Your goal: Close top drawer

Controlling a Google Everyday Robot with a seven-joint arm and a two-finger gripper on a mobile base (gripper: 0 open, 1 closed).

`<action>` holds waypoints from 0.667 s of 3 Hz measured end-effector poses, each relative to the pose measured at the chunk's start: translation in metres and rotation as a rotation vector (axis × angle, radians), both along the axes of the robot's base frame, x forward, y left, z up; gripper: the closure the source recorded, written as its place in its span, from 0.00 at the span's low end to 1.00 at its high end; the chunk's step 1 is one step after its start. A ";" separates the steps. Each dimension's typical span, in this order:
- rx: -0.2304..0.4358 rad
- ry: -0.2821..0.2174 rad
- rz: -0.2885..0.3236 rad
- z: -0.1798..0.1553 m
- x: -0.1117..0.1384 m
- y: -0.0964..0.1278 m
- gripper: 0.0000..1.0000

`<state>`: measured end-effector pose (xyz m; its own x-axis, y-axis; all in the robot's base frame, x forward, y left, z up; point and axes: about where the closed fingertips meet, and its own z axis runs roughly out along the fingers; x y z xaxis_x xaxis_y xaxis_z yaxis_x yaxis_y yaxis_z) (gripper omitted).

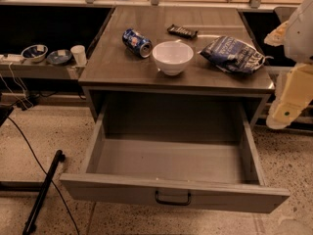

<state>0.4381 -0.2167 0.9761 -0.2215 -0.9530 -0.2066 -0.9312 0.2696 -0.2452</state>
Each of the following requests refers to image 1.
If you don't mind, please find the white paper cup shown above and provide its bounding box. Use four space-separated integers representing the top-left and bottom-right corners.
70 45 87 66

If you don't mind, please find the blue chip bag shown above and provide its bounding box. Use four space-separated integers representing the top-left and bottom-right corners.
200 36 267 74

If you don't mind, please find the black floor cable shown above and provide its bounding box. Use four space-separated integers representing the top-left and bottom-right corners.
6 115 81 235

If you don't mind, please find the black metal stand leg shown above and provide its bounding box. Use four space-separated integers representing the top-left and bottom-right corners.
22 150 66 235

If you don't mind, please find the white power strip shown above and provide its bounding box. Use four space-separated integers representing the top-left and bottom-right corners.
0 54 23 63

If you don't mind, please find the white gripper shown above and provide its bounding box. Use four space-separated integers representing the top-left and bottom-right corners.
264 21 313 129

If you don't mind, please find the blue soda can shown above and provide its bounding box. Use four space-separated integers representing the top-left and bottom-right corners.
122 28 153 58

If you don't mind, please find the grey side shelf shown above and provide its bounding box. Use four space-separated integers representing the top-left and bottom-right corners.
0 61 84 80

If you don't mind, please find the black drawer handle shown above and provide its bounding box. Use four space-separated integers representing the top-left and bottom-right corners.
155 190 192 207

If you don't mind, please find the grey cabinet with top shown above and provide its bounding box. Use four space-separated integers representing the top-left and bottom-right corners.
79 6 274 123

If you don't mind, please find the grey top drawer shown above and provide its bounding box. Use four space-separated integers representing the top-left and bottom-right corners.
61 99 290 213

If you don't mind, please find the white and blue bowl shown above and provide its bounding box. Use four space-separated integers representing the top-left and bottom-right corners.
22 44 48 63

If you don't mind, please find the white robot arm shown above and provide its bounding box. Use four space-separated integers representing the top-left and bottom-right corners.
266 0 313 129

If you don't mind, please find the black remote control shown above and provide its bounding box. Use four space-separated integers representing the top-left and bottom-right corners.
167 24 198 39

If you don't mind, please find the blue shallow bowl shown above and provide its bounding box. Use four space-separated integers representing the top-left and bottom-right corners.
47 49 72 66

